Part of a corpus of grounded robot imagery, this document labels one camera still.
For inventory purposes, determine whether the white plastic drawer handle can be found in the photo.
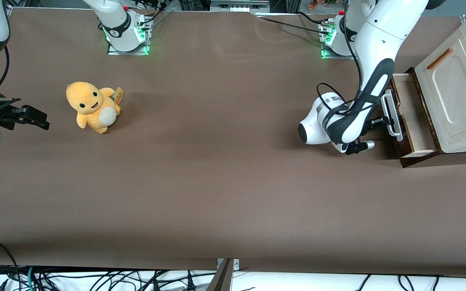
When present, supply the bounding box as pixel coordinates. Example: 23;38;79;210
380;89;405;143

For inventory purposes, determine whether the wooden drawer with white handle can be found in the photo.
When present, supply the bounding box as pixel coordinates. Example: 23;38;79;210
380;67;441;159

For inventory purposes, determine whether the dark wooden drawer cabinet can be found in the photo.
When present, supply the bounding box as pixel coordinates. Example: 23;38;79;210
399;67;446;169

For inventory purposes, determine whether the yellow plush toy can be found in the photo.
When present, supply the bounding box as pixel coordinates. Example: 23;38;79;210
66;81;123;135

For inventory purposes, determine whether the brown table cover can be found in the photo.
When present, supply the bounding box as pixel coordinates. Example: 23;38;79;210
0;7;466;276

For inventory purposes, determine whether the metal background rack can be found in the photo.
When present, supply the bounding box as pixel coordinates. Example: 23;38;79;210
210;0;271;13

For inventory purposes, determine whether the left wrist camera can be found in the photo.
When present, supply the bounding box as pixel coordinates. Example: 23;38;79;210
345;140;375;156

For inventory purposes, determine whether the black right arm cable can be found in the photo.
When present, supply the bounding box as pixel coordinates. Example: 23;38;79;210
0;46;11;92

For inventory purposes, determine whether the orange microwave door handle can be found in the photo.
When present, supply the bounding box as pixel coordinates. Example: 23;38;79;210
426;47;454;70

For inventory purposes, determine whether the teal cable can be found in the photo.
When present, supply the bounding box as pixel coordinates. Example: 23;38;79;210
26;266;38;291

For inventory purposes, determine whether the grey metal bracket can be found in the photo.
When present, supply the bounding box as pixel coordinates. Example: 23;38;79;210
216;257;241;291

